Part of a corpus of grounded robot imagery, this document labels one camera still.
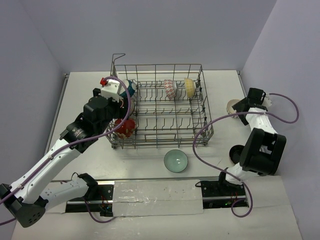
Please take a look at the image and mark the white ceramic bowl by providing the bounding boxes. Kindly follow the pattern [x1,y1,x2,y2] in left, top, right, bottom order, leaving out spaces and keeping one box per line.
[114,118,136,139]

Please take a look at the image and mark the dark teal white bowl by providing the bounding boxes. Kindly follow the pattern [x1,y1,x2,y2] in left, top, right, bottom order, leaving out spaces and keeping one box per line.
[119,79,136,98]

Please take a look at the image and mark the yellow dotted bowl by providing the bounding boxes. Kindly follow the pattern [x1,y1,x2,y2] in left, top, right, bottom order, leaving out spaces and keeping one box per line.
[184,78,196,99]

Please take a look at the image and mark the blue inside red patterned bowl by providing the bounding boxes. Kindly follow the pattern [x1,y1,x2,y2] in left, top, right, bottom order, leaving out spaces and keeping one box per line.
[164,79,178,100]

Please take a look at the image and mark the brown rimmed cream bowl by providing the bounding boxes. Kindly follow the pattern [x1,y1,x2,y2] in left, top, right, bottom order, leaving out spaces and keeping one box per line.
[129,98,136,116]

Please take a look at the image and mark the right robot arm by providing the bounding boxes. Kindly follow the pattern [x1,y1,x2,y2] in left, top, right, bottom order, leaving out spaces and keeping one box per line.
[217,88,287,196]

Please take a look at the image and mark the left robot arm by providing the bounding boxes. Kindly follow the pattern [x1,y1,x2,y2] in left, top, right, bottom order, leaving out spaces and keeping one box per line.
[0,89,130,228]

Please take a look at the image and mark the white bowl orange rim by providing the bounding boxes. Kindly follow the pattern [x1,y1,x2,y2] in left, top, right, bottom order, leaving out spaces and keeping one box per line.
[226,99,240,115]

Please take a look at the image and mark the black ceramic bowl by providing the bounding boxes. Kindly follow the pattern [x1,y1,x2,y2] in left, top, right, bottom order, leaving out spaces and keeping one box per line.
[229,144,244,165]

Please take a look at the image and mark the light green ceramic bowl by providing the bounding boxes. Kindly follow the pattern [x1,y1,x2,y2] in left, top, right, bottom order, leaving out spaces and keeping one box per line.
[163,149,188,173]

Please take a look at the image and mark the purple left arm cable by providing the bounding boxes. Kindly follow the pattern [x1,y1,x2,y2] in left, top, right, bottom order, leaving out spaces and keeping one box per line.
[0,76,133,225]

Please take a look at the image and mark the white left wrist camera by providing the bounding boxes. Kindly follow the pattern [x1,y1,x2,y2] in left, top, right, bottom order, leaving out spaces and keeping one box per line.
[100,78,121,102]

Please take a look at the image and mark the grey wire dish rack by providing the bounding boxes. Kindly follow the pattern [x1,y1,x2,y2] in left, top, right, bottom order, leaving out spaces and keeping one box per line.
[107,53,214,149]

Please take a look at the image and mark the aluminium mounting rail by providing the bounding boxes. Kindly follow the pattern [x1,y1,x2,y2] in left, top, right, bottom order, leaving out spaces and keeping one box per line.
[97,176,219,187]

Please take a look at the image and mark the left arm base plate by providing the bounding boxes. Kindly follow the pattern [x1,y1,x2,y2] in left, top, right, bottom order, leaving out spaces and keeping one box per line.
[65,181,115,218]

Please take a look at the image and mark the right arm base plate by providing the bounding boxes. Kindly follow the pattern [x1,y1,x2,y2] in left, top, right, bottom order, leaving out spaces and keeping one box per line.
[195,180,249,209]

